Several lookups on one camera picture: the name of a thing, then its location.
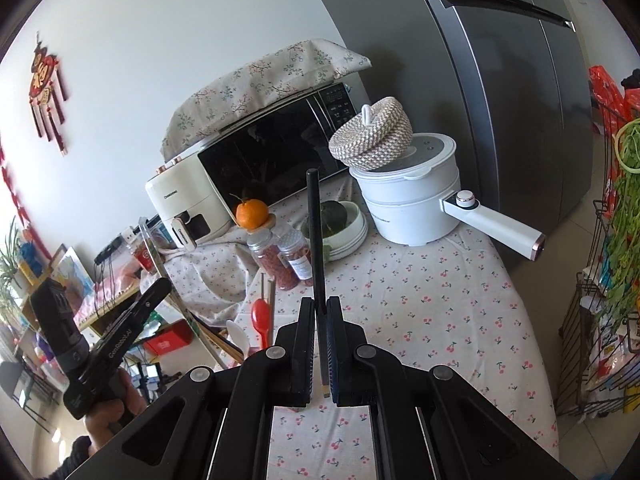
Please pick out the red box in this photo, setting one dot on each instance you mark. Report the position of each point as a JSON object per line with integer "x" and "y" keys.
{"x": 165, "y": 342}

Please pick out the black chopstick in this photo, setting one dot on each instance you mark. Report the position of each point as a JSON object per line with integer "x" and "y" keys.
{"x": 316, "y": 235}

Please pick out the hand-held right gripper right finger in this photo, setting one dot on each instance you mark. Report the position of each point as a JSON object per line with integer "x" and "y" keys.
{"x": 334, "y": 360}

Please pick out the clear plastic container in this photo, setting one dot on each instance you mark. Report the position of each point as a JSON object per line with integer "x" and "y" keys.
{"x": 145, "y": 255}

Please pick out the glass jar with wooden lid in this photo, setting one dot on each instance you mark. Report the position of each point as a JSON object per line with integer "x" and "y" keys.
{"x": 269, "y": 222}

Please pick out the wooden chopstick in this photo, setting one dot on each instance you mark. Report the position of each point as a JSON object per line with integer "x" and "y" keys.
{"x": 215, "y": 342}
{"x": 271, "y": 295}
{"x": 261, "y": 287}
{"x": 230, "y": 349}

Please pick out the floral cloth cover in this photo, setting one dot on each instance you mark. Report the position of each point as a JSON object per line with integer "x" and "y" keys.
{"x": 260, "y": 80}

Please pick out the white plastic spoon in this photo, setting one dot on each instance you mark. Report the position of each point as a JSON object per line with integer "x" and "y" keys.
{"x": 237, "y": 332}

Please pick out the red knot wall ornament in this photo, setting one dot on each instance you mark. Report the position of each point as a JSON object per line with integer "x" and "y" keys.
{"x": 42, "y": 75}

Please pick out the dark green squash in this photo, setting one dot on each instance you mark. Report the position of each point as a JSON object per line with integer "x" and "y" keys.
{"x": 332, "y": 215}

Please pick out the black microwave oven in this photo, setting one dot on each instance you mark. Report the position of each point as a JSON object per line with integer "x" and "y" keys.
{"x": 270, "y": 155}

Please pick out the white electric pot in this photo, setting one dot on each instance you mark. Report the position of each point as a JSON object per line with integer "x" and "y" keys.
{"x": 405, "y": 210}

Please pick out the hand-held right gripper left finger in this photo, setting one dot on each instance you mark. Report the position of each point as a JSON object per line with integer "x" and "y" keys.
{"x": 306, "y": 355}

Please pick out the grey refrigerator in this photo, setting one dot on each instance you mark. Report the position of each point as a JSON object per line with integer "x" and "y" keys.
{"x": 475, "y": 85}

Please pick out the person's left forearm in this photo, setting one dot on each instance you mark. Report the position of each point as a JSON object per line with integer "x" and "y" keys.
{"x": 80, "y": 452}

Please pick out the jar of red berries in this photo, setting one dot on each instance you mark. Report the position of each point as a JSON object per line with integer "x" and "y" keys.
{"x": 272, "y": 265}

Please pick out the red plastic bag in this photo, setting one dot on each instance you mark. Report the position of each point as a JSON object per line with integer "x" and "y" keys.
{"x": 607, "y": 105}

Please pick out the orange mandarin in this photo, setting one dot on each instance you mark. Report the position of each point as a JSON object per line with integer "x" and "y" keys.
{"x": 252, "y": 214}

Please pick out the labelled jar of nuts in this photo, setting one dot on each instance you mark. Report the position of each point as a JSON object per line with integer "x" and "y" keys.
{"x": 300, "y": 265}

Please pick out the cherry print tablecloth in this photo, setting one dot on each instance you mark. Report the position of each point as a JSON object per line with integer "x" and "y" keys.
{"x": 425, "y": 320}

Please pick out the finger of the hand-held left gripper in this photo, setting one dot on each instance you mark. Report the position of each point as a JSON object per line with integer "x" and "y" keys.
{"x": 157, "y": 294}

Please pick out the person's left hand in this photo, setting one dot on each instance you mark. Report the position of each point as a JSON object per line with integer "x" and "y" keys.
{"x": 105, "y": 422}

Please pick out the red plastic spoon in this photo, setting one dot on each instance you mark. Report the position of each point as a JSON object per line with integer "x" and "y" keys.
{"x": 260, "y": 317}

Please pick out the cream air fryer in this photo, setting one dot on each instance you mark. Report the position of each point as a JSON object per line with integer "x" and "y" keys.
{"x": 190, "y": 195}

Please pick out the green potted plant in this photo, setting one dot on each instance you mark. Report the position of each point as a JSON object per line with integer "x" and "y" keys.
{"x": 10, "y": 265}

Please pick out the red wall garland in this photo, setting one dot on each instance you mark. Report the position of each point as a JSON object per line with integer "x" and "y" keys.
{"x": 12, "y": 190}

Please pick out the white bowl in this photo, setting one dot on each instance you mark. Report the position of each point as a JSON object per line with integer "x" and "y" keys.
{"x": 357, "y": 235}

